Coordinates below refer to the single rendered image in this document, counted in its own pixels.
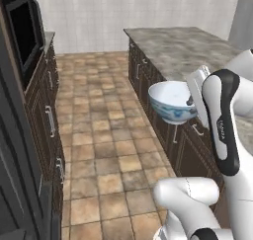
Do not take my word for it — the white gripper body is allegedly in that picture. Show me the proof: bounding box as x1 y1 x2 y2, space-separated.
185 64 212 129

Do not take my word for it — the white and blue bowl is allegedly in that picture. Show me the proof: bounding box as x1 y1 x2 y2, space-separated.
147 80 199 125

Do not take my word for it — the dark island cabinet run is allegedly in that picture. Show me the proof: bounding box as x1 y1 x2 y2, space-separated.
127 37 231 228

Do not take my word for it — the dark base cabinet run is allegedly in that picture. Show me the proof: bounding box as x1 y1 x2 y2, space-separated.
23 31 67 240

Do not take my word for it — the tall dark cabinet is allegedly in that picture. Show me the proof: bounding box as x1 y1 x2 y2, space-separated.
0 0 45 240

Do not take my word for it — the black built-in oven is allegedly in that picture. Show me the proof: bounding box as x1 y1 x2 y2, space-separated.
4 0 46 74

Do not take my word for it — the black oven handle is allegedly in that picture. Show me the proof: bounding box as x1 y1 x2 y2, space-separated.
29 0 46 51

